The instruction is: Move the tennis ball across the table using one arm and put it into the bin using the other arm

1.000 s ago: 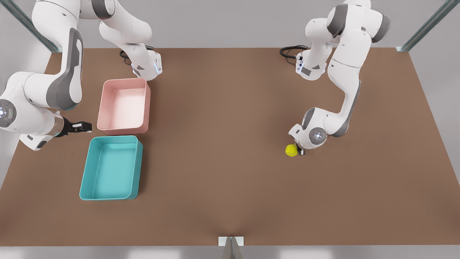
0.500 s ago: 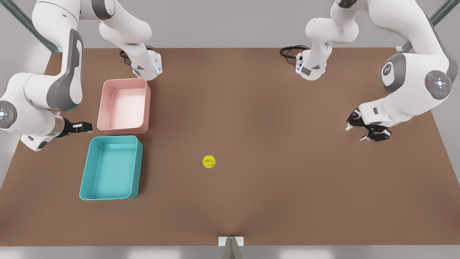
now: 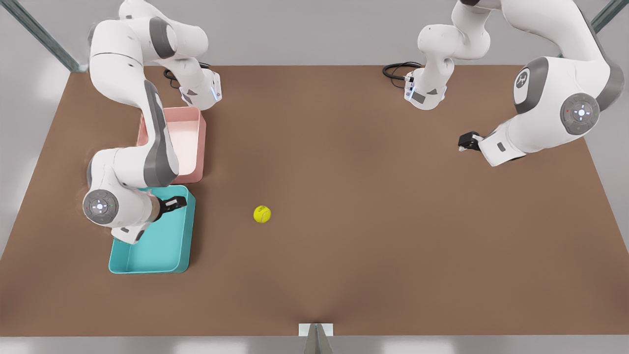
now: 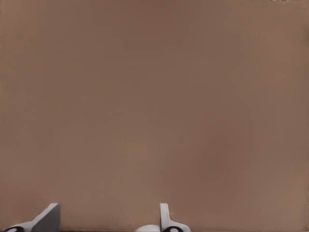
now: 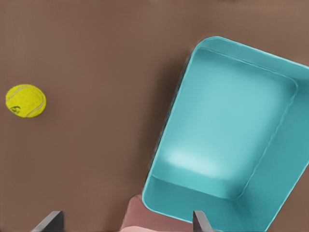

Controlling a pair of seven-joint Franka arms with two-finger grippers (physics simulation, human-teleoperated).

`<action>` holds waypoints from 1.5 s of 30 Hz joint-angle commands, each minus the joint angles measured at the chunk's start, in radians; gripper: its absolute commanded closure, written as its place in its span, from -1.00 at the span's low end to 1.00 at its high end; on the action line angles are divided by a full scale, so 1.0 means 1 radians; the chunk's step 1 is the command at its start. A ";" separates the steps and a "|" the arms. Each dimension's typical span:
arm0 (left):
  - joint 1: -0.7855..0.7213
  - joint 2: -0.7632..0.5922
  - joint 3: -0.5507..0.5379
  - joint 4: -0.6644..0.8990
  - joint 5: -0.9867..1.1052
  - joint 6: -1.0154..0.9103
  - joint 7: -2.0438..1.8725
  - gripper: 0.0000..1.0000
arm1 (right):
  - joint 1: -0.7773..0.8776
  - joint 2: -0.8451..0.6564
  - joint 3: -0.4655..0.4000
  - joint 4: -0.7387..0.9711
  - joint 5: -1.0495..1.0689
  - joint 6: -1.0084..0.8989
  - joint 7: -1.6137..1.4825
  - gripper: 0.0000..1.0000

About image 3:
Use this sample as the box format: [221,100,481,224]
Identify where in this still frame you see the pink plastic tray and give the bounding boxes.
[137,107,207,184]

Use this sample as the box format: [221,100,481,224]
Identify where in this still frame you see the teal plastic tray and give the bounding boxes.
[109,185,196,274]

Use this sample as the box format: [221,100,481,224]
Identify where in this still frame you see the black cable loop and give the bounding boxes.
[163,62,212,89]
[382,61,424,89]

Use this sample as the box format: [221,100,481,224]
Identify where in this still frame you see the silver frame post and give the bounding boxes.
[299,323,334,354]
[0,0,88,73]
[558,0,629,59]

